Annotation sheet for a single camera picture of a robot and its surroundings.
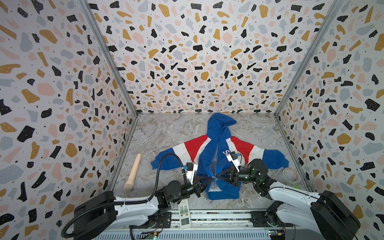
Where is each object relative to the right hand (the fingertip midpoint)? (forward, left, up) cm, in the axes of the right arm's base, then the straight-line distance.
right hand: (216, 176), depth 70 cm
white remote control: (-13, +15, -16) cm, 26 cm away
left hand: (-2, +2, +1) cm, 3 cm away
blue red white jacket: (+17, -4, -13) cm, 22 cm away
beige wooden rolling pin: (0, +47, -14) cm, 49 cm away
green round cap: (+3, -47, -19) cm, 51 cm away
